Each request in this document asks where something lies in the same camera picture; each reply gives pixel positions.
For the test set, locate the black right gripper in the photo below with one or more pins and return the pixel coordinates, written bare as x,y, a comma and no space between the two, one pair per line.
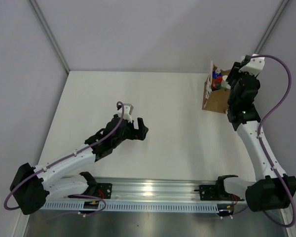
234,72

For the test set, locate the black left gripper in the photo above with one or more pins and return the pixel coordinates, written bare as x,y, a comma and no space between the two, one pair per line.
141,131

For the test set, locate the orange bottle blue cap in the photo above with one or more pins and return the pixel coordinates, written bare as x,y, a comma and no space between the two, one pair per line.
216,73

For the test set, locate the dark green bottle red cap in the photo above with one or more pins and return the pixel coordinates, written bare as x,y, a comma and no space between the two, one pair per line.
216,83

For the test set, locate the green bottle white cap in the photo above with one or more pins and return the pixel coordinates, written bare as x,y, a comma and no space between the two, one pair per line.
224,82

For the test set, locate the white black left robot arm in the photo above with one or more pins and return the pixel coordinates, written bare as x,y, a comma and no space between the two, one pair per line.
32,187

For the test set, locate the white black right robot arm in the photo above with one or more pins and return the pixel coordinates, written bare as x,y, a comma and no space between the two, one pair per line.
226,137

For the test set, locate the watermelon canvas tote bag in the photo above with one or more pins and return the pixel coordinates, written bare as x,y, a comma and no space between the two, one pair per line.
215,101

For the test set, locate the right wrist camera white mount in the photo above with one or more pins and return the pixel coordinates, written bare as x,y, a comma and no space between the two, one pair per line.
252,66

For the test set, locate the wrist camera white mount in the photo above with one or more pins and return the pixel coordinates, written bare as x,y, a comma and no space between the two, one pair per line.
252,66
125,111

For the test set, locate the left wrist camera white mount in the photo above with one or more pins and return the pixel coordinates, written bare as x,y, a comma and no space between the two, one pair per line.
125,111

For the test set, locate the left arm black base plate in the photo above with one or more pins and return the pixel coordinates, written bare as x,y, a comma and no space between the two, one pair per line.
101,190

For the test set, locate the aluminium mounting rail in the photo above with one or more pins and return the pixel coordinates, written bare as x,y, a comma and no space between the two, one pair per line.
147,190

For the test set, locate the white slotted cable duct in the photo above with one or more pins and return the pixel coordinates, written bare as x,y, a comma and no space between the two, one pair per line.
79,205

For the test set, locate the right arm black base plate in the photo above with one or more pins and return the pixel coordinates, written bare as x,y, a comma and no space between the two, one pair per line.
214,193

